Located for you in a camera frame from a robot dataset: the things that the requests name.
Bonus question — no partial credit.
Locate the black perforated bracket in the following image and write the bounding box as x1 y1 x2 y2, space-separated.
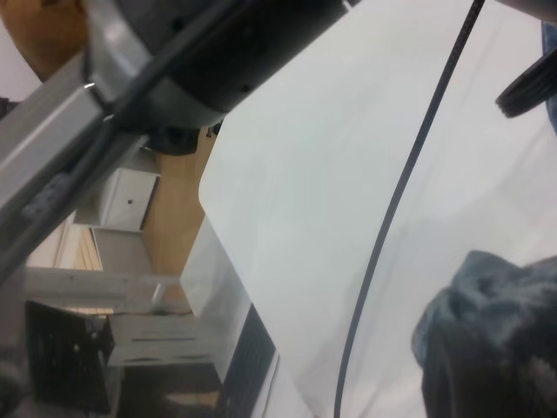
23 300 115 415

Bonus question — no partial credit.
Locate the dark cable bundle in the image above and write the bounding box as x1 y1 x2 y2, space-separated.
0 21 262 284

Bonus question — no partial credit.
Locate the black bag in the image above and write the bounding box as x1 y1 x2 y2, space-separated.
145 125 205 157

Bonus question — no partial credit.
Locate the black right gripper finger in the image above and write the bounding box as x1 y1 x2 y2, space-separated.
420 313 557 418

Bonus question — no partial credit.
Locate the white drawer cabinet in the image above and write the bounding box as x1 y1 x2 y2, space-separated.
73 167 163 232

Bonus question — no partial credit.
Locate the dark mesh panel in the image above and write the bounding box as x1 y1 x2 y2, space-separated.
219 303 280 418

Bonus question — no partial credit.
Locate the orange wooden furniture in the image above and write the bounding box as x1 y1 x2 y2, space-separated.
0 0 91 84

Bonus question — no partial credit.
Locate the black braided cable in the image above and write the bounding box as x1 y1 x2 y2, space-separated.
333 0 485 418

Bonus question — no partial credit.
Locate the aluminium frame profile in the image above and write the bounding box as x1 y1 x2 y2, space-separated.
0 51 153 227

